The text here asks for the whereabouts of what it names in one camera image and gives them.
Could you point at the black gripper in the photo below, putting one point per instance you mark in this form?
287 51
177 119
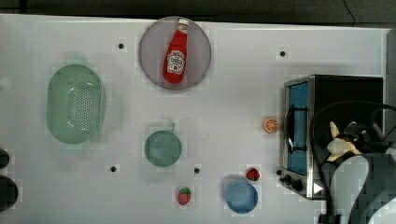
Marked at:
367 138

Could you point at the peeled banana toy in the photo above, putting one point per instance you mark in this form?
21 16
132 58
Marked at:
341 143

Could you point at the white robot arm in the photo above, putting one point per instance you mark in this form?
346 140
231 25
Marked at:
362 186

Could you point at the orange slice toy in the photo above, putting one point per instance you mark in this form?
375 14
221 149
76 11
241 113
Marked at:
271 125

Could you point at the red strawberry toy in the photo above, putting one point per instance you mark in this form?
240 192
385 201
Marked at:
253 174

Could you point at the blue bowl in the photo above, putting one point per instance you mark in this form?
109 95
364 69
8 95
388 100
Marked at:
241 197

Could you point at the strawberry toy with green leaves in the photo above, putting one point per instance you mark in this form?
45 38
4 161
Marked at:
184 196

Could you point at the green cup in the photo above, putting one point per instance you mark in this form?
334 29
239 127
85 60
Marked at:
163 148

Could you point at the red ketchup bottle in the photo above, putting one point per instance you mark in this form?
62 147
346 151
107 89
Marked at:
175 60

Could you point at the grey round plate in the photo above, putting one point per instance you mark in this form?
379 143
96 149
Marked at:
155 42

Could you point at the green perforated basket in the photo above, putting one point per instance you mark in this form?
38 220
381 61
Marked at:
76 104

